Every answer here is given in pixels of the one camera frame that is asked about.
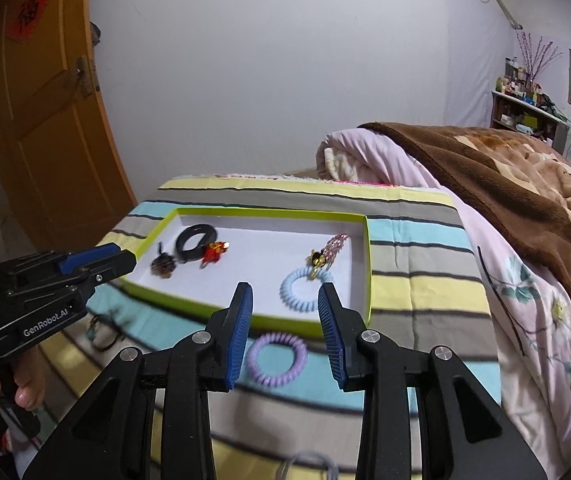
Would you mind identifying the orange wooden door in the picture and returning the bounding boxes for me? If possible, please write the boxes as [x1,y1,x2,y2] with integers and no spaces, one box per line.
[0,0,138,256]

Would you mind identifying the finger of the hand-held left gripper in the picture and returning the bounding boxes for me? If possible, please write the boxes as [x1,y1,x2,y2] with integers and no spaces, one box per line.
[8,250,138,306]
[58,242,121,275]

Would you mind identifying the pink floral quilt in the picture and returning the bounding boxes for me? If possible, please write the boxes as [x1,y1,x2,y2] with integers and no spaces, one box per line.
[315,127,571,480]

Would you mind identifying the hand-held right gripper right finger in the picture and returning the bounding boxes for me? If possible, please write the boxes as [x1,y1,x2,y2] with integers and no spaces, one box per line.
[317,282,549,480]

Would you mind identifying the light blue spiral hair tie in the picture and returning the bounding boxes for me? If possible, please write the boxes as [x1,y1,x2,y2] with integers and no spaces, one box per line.
[280,266,336,315]

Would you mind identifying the black wristband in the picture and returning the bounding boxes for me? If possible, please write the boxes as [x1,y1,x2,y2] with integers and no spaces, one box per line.
[175,225,218,263]

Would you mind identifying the metal door latch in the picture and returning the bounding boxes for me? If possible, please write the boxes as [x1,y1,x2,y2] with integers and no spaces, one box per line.
[72,55,97,98]

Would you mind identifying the purple flowering branches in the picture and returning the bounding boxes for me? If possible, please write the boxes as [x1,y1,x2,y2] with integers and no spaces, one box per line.
[515,30,563,83]

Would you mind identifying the grey hair tie white beads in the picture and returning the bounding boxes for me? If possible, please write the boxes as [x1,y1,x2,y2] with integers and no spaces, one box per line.
[275,452,339,480]

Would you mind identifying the purple spiral hair tie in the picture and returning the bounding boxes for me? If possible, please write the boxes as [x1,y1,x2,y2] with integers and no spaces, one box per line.
[244,331,309,387]

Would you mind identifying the red knot black cord bracelet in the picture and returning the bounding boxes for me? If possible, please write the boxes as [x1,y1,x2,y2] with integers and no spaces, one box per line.
[85,310,126,353]

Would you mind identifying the brown plush blanket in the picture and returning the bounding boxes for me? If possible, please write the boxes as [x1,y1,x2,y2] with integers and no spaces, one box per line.
[358,121,571,361]

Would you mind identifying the orange red bead bracelet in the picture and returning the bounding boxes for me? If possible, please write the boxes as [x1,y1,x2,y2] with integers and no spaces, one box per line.
[200,241,231,267]

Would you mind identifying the wooden shelf unit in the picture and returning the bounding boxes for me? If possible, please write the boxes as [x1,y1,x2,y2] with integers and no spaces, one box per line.
[490,90,571,153]

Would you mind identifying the person's left hand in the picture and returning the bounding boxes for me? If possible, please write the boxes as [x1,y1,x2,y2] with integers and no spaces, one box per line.
[0,355,48,418]

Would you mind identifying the pink beaded hair ornament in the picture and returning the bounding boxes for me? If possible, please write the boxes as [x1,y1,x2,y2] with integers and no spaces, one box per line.
[323,233,350,263]

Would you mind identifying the striped bed sheet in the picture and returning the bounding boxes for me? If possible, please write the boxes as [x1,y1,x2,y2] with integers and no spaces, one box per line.
[0,175,503,480]

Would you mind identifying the red diamond door paper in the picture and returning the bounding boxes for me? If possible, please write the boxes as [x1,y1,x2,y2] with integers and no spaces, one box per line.
[2,0,58,46]

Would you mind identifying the group of bottles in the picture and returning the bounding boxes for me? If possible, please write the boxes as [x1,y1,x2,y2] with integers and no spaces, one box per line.
[495,55,561,108]

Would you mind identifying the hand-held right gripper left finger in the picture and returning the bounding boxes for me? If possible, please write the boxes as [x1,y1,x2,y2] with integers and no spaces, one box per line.
[52,281,255,480]

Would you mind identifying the dark brown bead bracelet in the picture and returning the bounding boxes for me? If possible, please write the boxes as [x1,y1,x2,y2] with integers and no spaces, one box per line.
[150,241,177,278]

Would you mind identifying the gold bead charm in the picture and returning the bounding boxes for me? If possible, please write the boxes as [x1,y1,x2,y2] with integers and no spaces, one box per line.
[308,249,329,281]

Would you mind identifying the green shallow cardboard box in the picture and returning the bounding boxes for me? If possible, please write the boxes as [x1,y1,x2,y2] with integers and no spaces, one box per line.
[115,207,372,338]

